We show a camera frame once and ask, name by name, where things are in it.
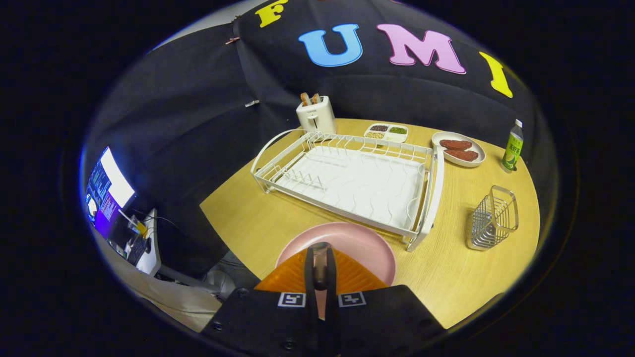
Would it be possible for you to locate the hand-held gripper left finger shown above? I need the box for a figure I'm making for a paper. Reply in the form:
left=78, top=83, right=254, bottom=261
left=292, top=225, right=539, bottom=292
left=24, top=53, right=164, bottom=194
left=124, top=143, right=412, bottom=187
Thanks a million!
left=200, top=246, right=319, bottom=357

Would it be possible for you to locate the black backdrop cloth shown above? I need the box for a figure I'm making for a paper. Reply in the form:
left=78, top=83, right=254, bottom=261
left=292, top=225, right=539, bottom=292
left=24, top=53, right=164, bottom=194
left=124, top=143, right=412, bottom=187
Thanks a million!
left=82, top=0, right=559, bottom=278

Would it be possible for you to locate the white wire dish rack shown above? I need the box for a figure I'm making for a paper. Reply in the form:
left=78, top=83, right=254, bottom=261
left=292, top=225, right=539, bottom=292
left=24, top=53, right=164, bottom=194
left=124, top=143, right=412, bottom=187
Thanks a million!
left=251, top=129, right=445, bottom=252

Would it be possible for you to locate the white divided dish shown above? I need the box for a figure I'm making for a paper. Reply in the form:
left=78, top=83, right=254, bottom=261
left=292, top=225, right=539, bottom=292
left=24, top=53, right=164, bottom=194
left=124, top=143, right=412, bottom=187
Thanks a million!
left=364, top=123, right=409, bottom=143

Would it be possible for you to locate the metal wire basket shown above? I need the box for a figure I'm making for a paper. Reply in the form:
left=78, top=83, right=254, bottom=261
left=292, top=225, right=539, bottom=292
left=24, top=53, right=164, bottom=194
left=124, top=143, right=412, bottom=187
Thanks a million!
left=466, top=185, right=519, bottom=251

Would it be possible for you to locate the white toaster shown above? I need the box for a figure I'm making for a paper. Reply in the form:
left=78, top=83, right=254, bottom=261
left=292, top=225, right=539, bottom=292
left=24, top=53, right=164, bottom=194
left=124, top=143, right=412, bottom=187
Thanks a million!
left=296, top=96, right=337, bottom=134

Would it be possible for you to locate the green label drink bottle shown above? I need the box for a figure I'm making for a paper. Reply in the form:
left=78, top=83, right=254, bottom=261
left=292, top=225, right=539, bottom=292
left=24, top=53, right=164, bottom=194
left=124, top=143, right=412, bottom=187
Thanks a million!
left=501, top=119, right=524, bottom=174

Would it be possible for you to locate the white side desk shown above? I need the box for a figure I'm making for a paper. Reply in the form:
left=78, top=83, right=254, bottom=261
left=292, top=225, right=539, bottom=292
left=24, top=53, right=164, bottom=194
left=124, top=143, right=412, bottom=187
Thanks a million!
left=122, top=208, right=162, bottom=276

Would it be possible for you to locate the computer monitor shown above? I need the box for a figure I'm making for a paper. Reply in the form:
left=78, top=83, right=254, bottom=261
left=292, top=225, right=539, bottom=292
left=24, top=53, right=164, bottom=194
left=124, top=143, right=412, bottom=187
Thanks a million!
left=84, top=146, right=135, bottom=238

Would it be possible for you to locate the beige plate with sausages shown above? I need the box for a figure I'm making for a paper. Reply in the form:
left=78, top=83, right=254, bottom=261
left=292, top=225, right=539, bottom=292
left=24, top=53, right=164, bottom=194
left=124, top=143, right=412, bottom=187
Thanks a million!
left=432, top=131, right=486, bottom=168

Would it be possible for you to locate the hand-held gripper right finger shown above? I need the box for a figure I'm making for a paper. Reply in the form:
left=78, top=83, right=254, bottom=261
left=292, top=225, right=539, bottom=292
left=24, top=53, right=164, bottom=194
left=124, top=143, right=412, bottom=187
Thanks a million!
left=325, top=246, right=446, bottom=357

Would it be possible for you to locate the pink plate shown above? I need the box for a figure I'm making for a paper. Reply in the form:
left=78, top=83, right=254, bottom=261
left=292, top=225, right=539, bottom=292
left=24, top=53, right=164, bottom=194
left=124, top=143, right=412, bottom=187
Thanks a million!
left=275, top=222, right=397, bottom=318

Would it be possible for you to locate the black keyboard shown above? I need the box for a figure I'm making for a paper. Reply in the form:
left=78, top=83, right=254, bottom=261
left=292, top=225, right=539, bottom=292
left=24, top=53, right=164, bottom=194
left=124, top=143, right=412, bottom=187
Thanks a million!
left=127, top=236, right=150, bottom=266

